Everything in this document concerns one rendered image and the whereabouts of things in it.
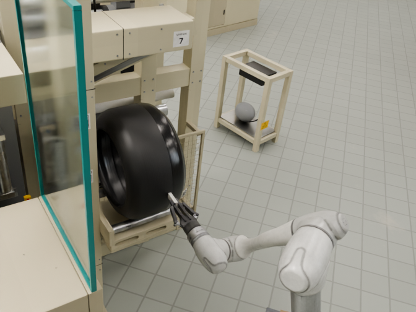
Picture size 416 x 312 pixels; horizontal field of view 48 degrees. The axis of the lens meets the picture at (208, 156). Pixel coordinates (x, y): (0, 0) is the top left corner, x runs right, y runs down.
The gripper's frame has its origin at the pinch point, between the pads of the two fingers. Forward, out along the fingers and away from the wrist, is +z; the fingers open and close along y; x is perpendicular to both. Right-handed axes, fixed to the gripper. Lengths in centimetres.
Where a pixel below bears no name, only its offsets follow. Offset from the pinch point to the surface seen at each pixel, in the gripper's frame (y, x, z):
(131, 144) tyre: 13.5, -22.4, 19.2
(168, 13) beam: -28, -55, 70
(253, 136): -181, 120, 131
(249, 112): -187, 108, 153
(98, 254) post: 28, 47, 16
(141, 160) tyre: 11.7, -18.2, 12.3
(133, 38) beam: -3, -52, 57
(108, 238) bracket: 26.8, 25.3, 8.7
